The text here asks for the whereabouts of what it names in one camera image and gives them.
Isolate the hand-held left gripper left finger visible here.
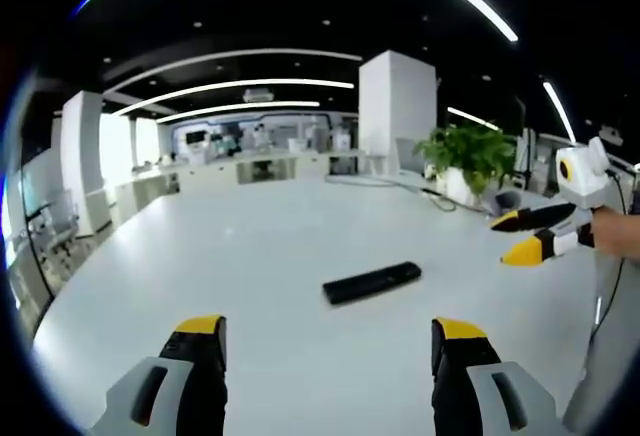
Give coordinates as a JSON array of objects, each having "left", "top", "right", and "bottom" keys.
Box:
[{"left": 89, "top": 313, "right": 229, "bottom": 436}]

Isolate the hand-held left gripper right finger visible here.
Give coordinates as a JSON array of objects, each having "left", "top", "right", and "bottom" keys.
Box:
[{"left": 430, "top": 316, "right": 559, "bottom": 436}]

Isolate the black remote control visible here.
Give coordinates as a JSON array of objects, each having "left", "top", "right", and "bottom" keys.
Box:
[{"left": 322, "top": 261, "right": 424, "bottom": 306}]

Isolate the person's right hand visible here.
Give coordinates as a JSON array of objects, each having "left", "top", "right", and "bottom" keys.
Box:
[{"left": 589, "top": 206, "right": 630, "bottom": 256}]

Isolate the grey round object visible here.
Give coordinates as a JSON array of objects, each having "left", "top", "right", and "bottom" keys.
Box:
[{"left": 494, "top": 190, "right": 522, "bottom": 217}]

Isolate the cluttered equipment desk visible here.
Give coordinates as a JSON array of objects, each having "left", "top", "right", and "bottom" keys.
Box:
[{"left": 514, "top": 128, "right": 559, "bottom": 195}]

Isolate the white plant pot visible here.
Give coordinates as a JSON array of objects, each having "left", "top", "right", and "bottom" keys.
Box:
[{"left": 439, "top": 165, "right": 484, "bottom": 206}]

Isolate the green leafy plant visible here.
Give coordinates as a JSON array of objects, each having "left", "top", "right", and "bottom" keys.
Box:
[{"left": 413, "top": 123, "right": 519, "bottom": 198}]

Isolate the grey monitor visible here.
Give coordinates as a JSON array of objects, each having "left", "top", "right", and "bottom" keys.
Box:
[{"left": 395, "top": 136, "right": 431, "bottom": 177}]

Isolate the white square pillar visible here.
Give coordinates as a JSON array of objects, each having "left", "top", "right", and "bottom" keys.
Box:
[
  {"left": 358, "top": 49, "right": 438, "bottom": 175},
  {"left": 60, "top": 90, "right": 116, "bottom": 238}
]

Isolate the long white counter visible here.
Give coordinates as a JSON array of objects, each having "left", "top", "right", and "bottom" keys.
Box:
[{"left": 114, "top": 148, "right": 369, "bottom": 215}]

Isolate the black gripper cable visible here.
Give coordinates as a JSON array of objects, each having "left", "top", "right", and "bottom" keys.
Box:
[{"left": 579, "top": 168, "right": 632, "bottom": 382}]

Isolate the grey table cable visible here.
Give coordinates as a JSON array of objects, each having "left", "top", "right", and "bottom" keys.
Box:
[{"left": 324, "top": 170, "right": 457, "bottom": 213}]

